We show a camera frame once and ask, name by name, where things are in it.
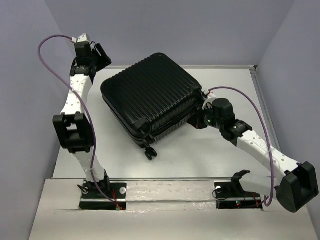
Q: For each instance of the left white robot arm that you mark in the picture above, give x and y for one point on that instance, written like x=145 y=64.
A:
x=73 y=125

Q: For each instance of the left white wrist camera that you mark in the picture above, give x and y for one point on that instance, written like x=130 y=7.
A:
x=84 y=37

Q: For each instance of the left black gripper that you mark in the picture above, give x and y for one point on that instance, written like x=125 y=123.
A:
x=104 y=60

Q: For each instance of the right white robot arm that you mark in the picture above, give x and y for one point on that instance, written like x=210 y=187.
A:
x=292 y=183

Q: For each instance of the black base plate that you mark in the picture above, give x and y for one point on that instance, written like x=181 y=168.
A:
x=230 y=195
x=92 y=199

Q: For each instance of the aluminium rail right edge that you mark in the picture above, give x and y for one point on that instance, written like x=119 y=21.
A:
x=264 y=108

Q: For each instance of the black hard-shell suitcase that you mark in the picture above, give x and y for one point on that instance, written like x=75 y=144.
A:
x=152 y=98

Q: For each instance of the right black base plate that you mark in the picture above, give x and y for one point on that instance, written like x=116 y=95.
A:
x=230 y=195

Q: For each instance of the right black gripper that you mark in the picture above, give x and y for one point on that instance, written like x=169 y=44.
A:
x=195 y=120

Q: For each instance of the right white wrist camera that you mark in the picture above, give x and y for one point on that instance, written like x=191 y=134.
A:
x=209 y=97

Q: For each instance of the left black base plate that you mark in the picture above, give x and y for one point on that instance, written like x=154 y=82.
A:
x=92 y=199

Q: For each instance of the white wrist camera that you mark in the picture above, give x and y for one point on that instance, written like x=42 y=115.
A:
x=209 y=97
x=84 y=37

